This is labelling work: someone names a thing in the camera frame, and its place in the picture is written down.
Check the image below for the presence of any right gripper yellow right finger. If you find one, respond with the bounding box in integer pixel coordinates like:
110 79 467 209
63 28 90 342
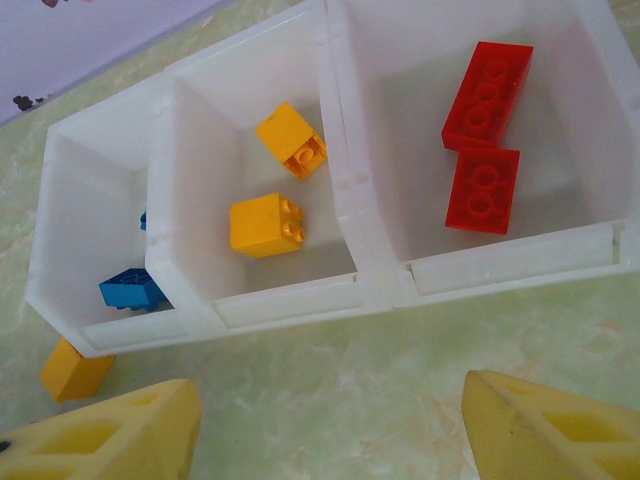
460 368 640 480

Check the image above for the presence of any red long lego brick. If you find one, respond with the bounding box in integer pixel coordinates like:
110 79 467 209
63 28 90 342
439 40 535 151

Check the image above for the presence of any blue long lego brick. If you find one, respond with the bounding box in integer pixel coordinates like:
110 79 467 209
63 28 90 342
98 268 174 312

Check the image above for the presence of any red short lego brick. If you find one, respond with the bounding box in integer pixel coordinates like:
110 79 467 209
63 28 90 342
444 147 522 236

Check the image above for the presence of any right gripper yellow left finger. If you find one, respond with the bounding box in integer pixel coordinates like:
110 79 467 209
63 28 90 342
0 378 203 480

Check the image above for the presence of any yellow square lego brick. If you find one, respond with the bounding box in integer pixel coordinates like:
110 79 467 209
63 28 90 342
254 101 329 182
228 192 306 260
38 337 117 404

